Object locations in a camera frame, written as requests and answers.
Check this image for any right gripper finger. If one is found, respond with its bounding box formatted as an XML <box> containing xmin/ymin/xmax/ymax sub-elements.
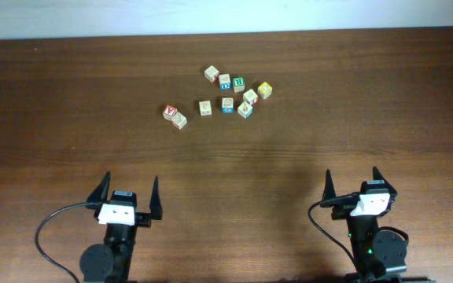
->
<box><xmin>372</xmin><ymin>167</ymin><xmax>397</xmax><ymax>197</ymax></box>
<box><xmin>322</xmin><ymin>169</ymin><xmax>337</xmax><ymax>199</ymax></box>

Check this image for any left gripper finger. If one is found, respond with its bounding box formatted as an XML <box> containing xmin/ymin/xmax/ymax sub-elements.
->
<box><xmin>149</xmin><ymin>176</ymin><xmax>163</xmax><ymax>220</ymax></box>
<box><xmin>87</xmin><ymin>171</ymin><xmax>111</xmax><ymax>209</ymax></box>

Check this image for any wooden block blue corner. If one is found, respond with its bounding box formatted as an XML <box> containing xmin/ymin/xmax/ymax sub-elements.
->
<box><xmin>238</xmin><ymin>101</ymin><xmax>253</xmax><ymax>119</ymax></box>

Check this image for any yellow top wooden block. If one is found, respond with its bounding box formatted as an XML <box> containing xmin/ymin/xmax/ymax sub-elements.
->
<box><xmin>257</xmin><ymin>82</ymin><xmax>273</xmax><ymax>100</ymax></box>

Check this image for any wooden block red corner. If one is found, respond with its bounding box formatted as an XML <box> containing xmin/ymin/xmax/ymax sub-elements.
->
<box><xmin>243</xmin><ymin>89</ymin><xmax>259</xmax><ymax>105</ymax></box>

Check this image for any wooden block blue side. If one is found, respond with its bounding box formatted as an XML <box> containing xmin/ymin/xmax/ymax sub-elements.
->
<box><xmin>221</xmin><ymin>97</ymin><xmax>234</xmax><ymax>113</ymax></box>

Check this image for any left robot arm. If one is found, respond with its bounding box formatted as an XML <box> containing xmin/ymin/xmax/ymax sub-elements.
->
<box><xmin>79</xmin><ymin>173</ymin><xmax>163</xmax><ymax>283</ymax></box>

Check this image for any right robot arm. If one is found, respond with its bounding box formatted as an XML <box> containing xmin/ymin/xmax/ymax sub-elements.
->
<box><xmin>319</xmin><ymin>167</ymin><xmax>409</xmax><ymax>282</ymax></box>

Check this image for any wooden block red side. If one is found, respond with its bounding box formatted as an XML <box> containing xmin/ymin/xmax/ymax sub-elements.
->
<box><xmin>171</xmin><ymin>112</ymin><xmax>187</xmax><ymax>130</ymax></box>

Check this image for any red letter A block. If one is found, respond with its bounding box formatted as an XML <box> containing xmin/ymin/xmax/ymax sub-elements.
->
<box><xmin>162</xmin><ymin>105</ymin><xmax>178</xmax><ymax>121</ymax></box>

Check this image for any plain wooden picture block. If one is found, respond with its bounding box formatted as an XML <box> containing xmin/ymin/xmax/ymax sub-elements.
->
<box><xmin>199</xmin><ymin>101</ymin><xmax>212</xmax><ymax>116</ymax></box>

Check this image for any wooden block blue letter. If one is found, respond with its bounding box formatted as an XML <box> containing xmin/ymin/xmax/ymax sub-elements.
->
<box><xmin>219</xmin><ymin>74</ymin><xmax>231</xmax><ymax>90</ymax></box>

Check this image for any green letter R block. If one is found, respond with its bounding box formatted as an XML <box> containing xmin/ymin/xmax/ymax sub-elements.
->
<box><xmin>232</xmin><ymin>77</ymin><xmax>245</xmax><ymax>93</ymax></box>

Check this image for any wooden block red edge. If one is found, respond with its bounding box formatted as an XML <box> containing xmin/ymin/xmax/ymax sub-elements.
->
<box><xmin>204</xmin><ymin>65</ymin><xmax>219</xmax><ymax>83</ymax></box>

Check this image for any left black cable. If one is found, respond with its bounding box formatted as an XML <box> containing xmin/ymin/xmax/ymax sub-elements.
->
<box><xmin>34</xmin><ymin>201</ymin><xmax>94</xmax><ymax>283</ymax></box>

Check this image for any black cable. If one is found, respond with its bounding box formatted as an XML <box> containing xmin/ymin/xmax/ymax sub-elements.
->
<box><xmin>34</xmin><ymin>201</ymin><xmax>94</xmax><ymax>283</ymax></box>
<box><xmin>308</xmin><ymin>202</ymin><xmax>359</xmax><ymax>276</ymax></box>

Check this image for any right black cable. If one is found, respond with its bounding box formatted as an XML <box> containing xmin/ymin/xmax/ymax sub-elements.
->
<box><xmin>308</xmin><ymin>202</ymin><xmax>359</xmax><ymax>276</ymax></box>

